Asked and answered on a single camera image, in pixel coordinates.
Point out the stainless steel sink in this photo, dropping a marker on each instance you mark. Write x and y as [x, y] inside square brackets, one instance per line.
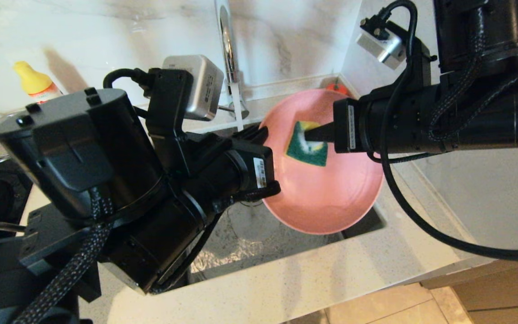
[250, 243]

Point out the orange dish soap bottle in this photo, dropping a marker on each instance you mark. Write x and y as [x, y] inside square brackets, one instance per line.
[36, 83]

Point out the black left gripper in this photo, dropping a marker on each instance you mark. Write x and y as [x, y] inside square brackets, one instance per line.
[252, 173]

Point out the chrome faucet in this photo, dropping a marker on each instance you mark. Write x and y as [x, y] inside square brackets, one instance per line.
[228, 45]

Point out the wooden cabinet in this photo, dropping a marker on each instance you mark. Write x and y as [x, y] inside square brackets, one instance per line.
[502, 292]

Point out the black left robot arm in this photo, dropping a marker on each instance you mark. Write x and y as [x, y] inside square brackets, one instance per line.
[83, 180]

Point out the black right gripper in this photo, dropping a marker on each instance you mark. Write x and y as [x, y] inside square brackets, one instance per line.
[349, 126]

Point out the pink plate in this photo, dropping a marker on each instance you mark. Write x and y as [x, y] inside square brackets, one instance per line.
[326, 198]

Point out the orange toy pumpkin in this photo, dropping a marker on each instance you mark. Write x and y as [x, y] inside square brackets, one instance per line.
[337, 87]

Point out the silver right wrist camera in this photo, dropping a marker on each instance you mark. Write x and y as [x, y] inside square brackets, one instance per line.
[382, 45]

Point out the yellow green sponge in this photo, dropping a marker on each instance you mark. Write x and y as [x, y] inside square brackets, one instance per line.
[310, 150]

